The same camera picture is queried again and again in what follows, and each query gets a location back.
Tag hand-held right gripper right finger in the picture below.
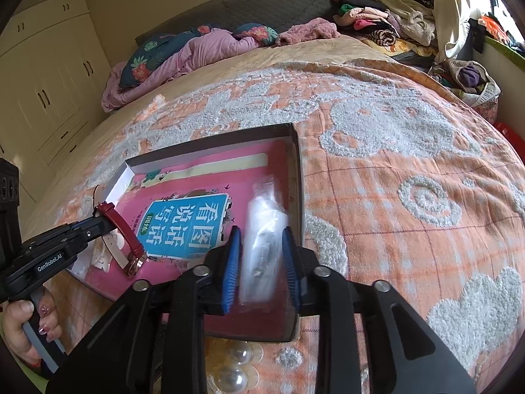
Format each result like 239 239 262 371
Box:
281 227 478 394

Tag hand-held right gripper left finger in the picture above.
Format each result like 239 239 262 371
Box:
45 226 243 394

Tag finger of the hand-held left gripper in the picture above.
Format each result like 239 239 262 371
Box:
66 213 121 251

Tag brown watch strap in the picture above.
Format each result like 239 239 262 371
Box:
94 200 148 277

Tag white hair clip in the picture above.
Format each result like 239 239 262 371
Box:
78 248 113 274

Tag clear packet with dark clip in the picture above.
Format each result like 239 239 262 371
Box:
238 174 290 306

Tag grey cardboard box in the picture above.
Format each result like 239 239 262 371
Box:
66 122 306 343

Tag person's left hand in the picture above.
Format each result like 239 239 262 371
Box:
0 291 63 366

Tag pink picture book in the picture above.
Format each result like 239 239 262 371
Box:
88 139 302 341

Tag orange patterned blanket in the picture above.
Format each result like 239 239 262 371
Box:
41 59 525 394

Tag cream wardrobe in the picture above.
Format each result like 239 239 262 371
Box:
0 0 113 206

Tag large dark floral pillow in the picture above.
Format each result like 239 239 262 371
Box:
119 29 214 89

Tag pink quilt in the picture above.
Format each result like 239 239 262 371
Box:
100 27 263 111

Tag pink crumpled blanket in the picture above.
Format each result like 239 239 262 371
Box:
102 33 411 103

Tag pink fluffy garment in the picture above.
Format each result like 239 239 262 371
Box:
274 17 341 48

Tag small dark floral pillow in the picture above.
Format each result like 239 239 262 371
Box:
234 22 280 46

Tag red bag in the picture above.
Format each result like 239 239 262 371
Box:
492 121 521 157

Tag pile of clothes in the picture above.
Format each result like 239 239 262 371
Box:
330 0 441 60

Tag basket of clothes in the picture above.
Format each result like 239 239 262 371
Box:
429 59 502 109

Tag grey quilted headboard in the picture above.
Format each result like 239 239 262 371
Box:
135 0 335 48

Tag cream curtain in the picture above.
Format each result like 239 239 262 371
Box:
430 0 499 60

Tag clothes on window sill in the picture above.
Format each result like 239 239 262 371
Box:
470 8 525 60

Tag window with grille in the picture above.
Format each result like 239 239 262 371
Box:
488 0 525 42

